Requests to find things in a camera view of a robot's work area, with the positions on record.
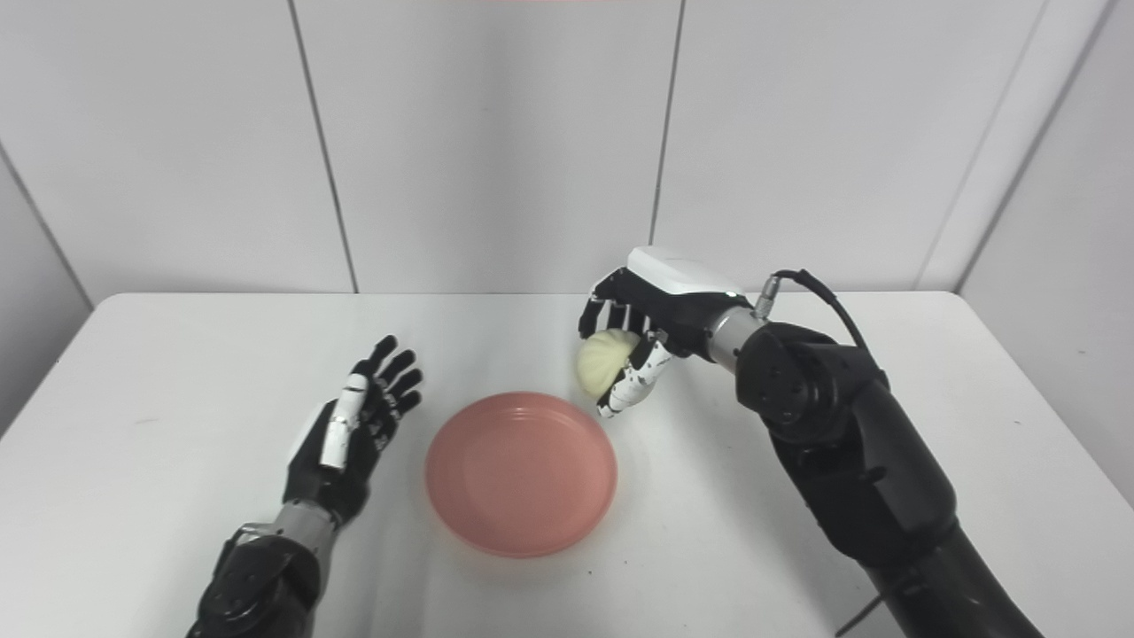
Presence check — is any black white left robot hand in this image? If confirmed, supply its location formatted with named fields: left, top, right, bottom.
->
left=283, top=334, right=424, bottom=530

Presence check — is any pink plastic plate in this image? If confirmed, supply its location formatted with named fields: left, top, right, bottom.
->
left=424, top=392, right=619, bottom=559

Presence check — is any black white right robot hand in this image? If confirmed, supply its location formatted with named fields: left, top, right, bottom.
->
left=578, top=246, right=754, bottom=419

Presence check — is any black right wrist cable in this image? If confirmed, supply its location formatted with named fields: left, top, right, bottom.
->
left=753, top=268, right=874, bottom=351

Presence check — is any white steamed bun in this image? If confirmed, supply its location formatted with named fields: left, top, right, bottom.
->
left=577, top=328, right=642, bottom=400

